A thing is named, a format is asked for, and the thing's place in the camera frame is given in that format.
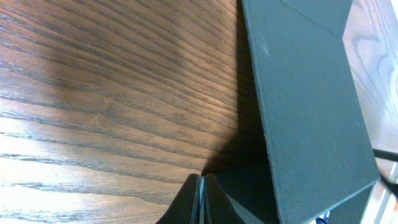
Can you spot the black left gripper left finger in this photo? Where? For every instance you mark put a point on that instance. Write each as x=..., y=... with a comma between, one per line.
x=184, y=209

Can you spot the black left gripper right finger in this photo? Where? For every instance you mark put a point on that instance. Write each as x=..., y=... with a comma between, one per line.
x=217, y=207

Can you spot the blue biscuit bar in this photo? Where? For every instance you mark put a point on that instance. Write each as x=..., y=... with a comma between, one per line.
x=322, y=219

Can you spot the dark green box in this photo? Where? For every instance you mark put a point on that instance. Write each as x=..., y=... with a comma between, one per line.
x=320, y=159

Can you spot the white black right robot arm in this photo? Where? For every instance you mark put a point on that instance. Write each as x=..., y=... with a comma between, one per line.
x=382, y=205

